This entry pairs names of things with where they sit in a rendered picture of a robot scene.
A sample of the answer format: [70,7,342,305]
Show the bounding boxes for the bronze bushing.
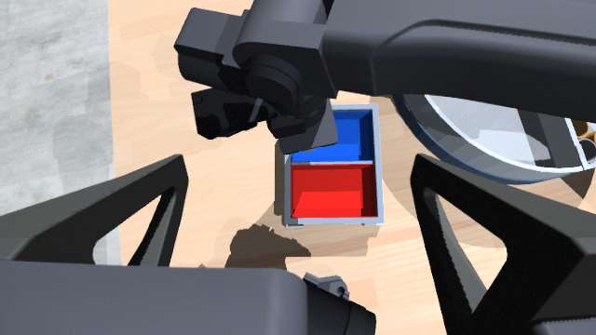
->
[584,131,596,144]
[571,119,589,140]

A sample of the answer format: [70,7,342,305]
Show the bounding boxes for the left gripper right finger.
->
[410,154,596,335]

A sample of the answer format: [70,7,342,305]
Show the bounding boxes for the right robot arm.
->
[173,0,596,140]

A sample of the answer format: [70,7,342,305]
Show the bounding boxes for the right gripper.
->
[273,98,338,155]

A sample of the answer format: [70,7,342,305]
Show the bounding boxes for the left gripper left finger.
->
[0,154,189,266]

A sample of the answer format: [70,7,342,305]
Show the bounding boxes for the grey round turntable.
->
[392,94,596,185]

